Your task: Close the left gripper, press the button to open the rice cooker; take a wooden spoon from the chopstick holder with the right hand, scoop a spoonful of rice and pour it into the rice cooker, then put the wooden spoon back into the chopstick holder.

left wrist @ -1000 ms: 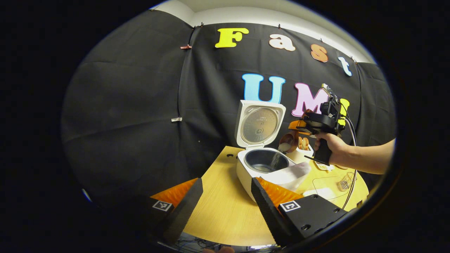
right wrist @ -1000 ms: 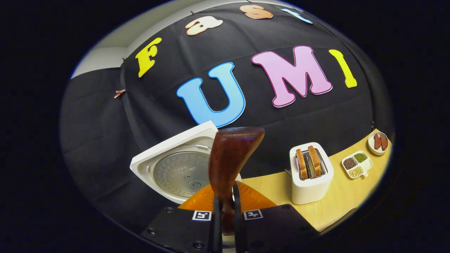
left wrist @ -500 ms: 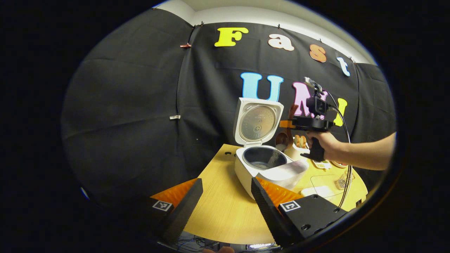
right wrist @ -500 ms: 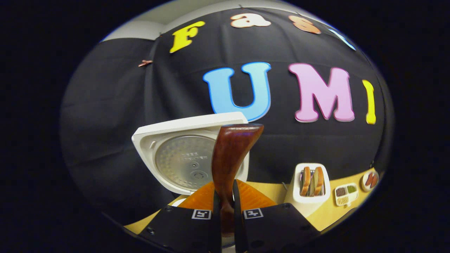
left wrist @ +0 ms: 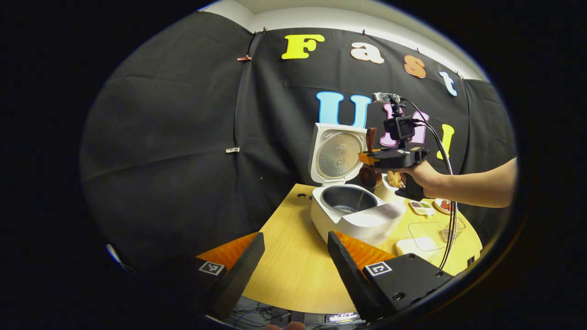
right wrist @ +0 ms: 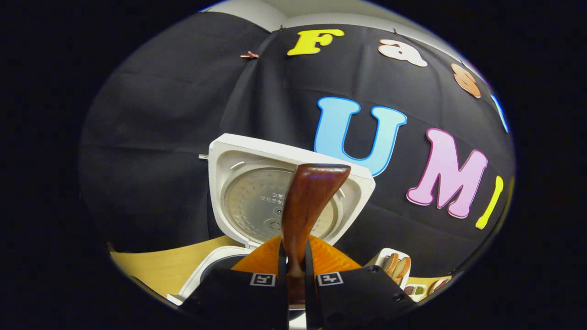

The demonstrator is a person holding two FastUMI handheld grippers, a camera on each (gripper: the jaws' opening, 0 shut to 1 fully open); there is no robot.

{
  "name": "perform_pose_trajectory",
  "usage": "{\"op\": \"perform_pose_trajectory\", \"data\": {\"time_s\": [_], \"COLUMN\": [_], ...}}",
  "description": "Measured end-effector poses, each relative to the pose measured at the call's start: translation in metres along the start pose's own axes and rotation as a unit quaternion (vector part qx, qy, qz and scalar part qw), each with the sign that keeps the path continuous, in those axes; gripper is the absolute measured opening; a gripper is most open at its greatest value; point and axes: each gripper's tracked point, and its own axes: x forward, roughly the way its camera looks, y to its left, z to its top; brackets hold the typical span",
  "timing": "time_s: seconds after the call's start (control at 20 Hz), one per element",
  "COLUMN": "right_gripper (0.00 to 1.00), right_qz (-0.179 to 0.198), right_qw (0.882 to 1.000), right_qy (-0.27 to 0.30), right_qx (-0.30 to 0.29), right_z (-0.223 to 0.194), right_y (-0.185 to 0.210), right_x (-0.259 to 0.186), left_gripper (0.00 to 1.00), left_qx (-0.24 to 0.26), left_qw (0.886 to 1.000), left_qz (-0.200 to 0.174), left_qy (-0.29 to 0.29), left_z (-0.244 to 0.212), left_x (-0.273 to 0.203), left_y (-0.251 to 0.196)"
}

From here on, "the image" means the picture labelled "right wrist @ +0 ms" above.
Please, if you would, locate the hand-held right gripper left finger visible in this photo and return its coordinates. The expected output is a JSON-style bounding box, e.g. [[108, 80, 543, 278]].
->
[[177, 235, 289, 330]]

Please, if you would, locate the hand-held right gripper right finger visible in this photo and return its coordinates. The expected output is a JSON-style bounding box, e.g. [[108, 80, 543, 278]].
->
[[303, 235, 418, 330]]

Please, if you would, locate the white round plate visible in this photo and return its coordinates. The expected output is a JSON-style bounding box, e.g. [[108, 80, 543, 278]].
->
[[429, 276, 452, 294]]

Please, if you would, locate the white divided dish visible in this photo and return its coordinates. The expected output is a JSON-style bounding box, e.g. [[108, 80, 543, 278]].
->
[[404, 283, 428, 302]]

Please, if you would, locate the black backdrop cloth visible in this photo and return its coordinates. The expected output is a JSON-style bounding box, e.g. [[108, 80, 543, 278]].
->
[[78, 11, 516, 280]]

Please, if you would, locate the white toaster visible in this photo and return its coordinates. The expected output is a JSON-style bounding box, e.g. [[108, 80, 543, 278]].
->
[[367, 248, 412, 289]]

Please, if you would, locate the white rice cooker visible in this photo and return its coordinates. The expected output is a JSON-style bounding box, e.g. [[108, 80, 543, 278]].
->
[[167, 133, 376, 321]]

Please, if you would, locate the brown wooden spoon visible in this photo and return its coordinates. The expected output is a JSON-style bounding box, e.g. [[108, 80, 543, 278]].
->
[[281, 164, 352, 308]]

